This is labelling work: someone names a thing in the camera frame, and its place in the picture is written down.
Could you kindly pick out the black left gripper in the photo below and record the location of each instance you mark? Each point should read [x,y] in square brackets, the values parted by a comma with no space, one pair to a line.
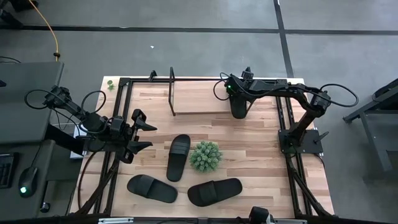
[124,144]

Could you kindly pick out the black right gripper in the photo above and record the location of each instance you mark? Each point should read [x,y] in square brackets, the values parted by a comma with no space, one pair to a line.
[252,90]

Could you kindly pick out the black rubber slide sandal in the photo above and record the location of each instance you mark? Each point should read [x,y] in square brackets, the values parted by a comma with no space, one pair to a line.
[155,189]
[237,109]
[177,165]
[217,193]

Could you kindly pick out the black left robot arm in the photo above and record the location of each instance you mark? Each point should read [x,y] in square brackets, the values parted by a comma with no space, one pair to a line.
[93,123]

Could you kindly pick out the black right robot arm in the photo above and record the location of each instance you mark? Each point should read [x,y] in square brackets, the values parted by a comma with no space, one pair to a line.
[280,90]

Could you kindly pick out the small green plant sprig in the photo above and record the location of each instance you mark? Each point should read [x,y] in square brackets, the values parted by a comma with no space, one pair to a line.
[110,85]

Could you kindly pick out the green artificial potted plant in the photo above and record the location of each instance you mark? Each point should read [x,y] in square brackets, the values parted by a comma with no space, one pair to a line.
[205,157]

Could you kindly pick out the grey desk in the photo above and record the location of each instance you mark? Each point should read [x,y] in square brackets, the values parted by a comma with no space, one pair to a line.
[25,102]

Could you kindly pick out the black round knob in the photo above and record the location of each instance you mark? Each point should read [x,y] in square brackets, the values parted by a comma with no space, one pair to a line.
[45,207]

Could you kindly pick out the black computer mouse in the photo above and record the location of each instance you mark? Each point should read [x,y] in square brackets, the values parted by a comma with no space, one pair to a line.
[28,180]

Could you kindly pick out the person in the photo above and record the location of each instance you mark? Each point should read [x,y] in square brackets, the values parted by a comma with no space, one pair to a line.
[258,216]

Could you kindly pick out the dark grey side table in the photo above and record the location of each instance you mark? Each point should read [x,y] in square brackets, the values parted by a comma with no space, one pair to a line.
[377,143]

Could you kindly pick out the black keyboard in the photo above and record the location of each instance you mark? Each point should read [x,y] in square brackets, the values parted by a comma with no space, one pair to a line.
[6,171]

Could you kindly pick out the black stand legs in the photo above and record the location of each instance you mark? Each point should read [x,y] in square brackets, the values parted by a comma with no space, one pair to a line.
[21,3]

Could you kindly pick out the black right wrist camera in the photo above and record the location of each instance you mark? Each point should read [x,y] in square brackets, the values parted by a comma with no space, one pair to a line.
[233,83]

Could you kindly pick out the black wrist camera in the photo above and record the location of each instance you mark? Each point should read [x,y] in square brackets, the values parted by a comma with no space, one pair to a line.
[233,83]
[118,124]

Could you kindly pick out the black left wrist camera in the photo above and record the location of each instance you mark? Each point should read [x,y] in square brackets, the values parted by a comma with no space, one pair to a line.
[118,124]

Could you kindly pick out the black aluminium table frame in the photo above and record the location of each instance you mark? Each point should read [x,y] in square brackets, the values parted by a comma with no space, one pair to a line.
[143,80]

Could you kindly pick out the wooden shelf with black frame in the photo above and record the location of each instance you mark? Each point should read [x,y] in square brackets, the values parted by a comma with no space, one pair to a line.
[199,99]

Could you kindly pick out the silver metal bracket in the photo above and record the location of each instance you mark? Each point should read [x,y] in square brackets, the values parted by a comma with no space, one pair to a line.
[289,221]
[115,220]

